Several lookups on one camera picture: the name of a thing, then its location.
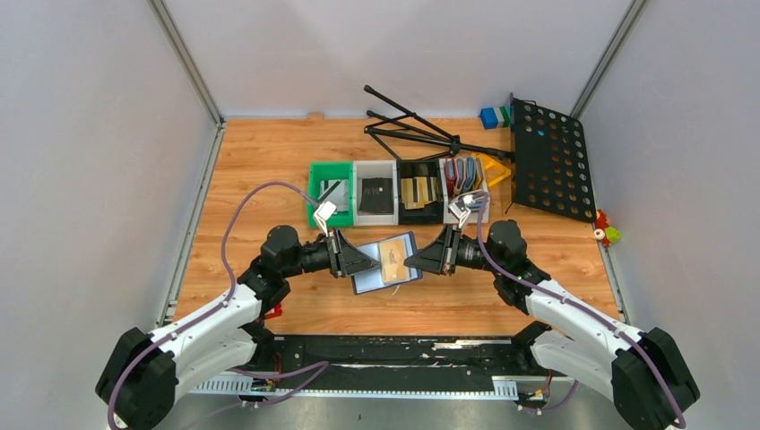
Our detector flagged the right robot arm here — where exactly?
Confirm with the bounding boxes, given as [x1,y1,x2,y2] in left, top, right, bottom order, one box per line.
[405,219,701,429]

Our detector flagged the green bin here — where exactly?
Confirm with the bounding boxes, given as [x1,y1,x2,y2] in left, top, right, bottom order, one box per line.
[307,161,356,228]

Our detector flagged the white bin with black cards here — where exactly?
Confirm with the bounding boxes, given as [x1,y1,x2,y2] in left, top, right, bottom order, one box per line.
[352,160,399,227]

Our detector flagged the silver cards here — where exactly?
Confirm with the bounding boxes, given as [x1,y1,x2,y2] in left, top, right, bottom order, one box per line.
[318,179,350,213]

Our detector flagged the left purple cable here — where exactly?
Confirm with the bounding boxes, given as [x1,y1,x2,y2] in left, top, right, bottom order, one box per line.
[107,180,331,430]

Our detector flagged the colourful small toy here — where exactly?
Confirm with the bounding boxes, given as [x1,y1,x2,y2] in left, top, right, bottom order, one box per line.
[593,210,621,247]

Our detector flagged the gold card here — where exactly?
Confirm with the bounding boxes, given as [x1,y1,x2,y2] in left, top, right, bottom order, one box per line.
[378,237,410,285]

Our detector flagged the white bin with card holders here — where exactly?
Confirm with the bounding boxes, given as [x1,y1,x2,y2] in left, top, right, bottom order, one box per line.
[438,156,490,224]

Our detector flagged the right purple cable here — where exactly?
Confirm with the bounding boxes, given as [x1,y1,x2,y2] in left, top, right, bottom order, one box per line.
[474,191,687,430]

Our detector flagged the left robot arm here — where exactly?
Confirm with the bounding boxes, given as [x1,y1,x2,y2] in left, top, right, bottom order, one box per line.
[95,226,381,429]

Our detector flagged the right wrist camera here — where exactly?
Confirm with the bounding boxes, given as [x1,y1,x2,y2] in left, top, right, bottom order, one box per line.
[448,193,480,229]

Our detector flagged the blue card holder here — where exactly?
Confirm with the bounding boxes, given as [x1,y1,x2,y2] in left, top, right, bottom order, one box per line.
[351,231,423,296]

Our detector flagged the purple cable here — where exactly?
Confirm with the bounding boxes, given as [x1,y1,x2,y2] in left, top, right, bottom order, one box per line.
[107,180,331,430]
[474,191,687,430]

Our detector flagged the black perforated stand plate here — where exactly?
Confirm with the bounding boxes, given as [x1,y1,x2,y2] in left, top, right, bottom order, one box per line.
[510,98,597,223]

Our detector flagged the black music stand tripod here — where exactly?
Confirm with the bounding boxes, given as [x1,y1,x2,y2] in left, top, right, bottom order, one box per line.
[363,84,515,161]

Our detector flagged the black cards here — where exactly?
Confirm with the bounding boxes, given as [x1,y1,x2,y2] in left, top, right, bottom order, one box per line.
[358,177,394,215]

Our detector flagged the gold cards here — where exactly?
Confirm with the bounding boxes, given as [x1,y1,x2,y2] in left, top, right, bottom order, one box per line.
[401,176,440,211]

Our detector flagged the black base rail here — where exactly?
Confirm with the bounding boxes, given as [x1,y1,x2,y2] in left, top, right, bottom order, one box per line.
[240,335,559,393]

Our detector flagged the blue green white blocks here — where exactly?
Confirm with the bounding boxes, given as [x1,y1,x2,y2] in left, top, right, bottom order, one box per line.
[479,106,513,130]

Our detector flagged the yellow triangle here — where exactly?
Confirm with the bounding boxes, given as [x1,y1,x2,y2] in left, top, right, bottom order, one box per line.
[474,153,512,188]

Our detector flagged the red toy block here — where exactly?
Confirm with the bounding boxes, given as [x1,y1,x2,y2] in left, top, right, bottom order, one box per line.
[263,304,283,320]

